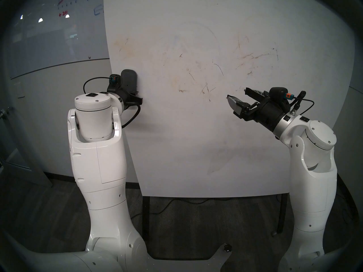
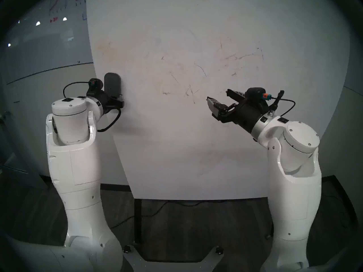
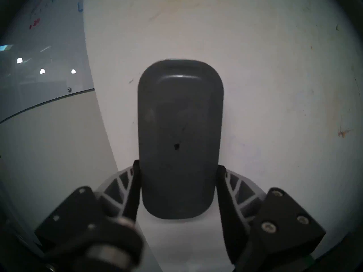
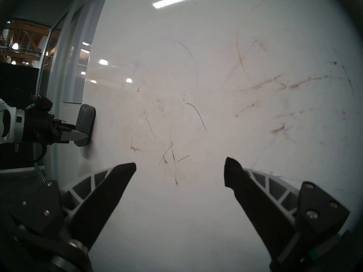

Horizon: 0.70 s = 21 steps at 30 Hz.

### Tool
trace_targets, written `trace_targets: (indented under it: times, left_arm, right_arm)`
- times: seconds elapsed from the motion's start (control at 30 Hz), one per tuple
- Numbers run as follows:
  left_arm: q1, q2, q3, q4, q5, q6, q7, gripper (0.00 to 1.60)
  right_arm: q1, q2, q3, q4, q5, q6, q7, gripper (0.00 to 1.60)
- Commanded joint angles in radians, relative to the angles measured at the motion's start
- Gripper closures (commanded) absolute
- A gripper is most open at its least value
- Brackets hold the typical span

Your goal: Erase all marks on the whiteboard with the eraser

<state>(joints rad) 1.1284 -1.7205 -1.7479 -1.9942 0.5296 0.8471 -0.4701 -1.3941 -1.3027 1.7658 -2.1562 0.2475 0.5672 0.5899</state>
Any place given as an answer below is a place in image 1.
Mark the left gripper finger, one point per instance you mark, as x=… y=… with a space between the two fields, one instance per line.
x=136 y=98

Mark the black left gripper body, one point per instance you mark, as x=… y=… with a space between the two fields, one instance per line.
x=120 y=94

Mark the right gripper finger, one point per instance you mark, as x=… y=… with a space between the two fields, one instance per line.
x=256 y=93
x=236 y=104

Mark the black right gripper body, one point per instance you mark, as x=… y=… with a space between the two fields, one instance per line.
x=265 y=112

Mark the dark grey whiteboard eraser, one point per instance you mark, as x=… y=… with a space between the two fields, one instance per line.
x=130 y=80

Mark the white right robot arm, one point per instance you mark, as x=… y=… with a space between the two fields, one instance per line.
x=312 y=175

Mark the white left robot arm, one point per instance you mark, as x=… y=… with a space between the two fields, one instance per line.
x=99 y=166

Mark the white freestanding whiteboard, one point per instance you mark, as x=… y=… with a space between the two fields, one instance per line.
x=227 y=146

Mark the black stand adjustment knob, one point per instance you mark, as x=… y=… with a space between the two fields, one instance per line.
x=227 y=248

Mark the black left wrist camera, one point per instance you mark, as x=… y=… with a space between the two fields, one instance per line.
x=114 y=79

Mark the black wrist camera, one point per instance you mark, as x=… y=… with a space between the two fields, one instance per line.
x=278 y=92
x=114 y=79

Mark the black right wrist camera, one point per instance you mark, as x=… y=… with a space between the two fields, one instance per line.
x=278 y=92

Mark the wall-mounted glass whiteboard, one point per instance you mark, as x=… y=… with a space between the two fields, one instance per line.
x=56 y=36

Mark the black whiteboard stand post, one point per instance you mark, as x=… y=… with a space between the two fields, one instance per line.
x=145 y=220
x=282 y=214

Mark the grey stand base plate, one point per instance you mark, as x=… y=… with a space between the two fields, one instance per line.
x=184 y=264

